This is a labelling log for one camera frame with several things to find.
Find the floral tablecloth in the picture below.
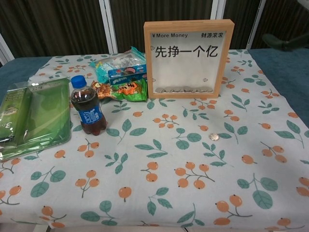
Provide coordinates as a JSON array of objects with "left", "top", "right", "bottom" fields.
[{"left": 0, "top": 49, "right": 309, "bottom": 229}]

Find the teal table cover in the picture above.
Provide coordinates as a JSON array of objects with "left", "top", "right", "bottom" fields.
[{"left": 0, "top": 48, "right": 309, "bottom": 126}]

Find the teal snack bag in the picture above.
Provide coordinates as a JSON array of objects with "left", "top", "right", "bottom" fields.
[{"left": 89, "top": 46, "right": 148, "bottom": 84}]

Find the orange green snack bag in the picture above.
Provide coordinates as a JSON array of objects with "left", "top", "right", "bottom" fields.
[{"left": 90, "top": 78, "right": 148, "bottom": 102}]

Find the wooden frame coin bank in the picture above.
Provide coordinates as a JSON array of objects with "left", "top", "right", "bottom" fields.
[{"left": 143, "top": 20, "right": 235, "bottom": 99}]

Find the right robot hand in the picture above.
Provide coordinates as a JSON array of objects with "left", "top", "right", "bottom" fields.
[{"left": 262, "top": 32, "right": 309, "bottom": 51}]

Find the blue cookie box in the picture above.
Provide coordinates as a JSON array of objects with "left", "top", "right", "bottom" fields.
[{"left": 107, "top": 64, "right": 148, "bottom": 86}]

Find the green packaged tray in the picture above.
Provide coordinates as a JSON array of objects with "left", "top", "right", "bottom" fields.
[{"left": 0, "top": 77, "right": 72, "bottom": 162}]

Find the cola bottle blue cap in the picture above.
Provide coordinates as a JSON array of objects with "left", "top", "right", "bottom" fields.
[{"left": 70, "top": 75, "right": 108, "bottom": 136}]

